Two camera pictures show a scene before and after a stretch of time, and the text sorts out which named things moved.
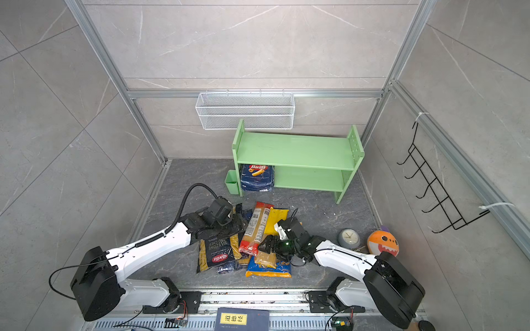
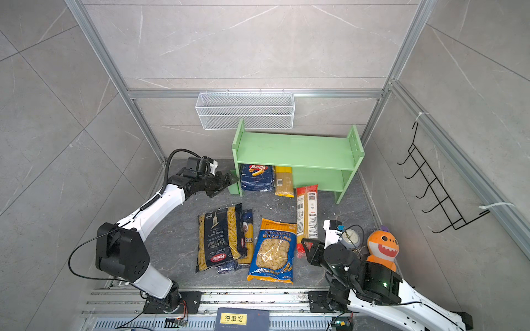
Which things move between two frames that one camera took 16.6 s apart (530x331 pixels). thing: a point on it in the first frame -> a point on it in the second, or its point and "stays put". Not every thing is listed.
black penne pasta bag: [218, 251] stays put
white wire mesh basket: [259, 110] stays put
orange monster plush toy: [382, 241] stays put
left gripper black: [239, 222] -> [221, 183]
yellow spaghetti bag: [265, 256] -> [284, 181]
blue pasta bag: [257, 177] stays put
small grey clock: [348, 238] stays put
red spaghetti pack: [257, 228] -> [307, 216]
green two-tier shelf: [314, 162] stays put
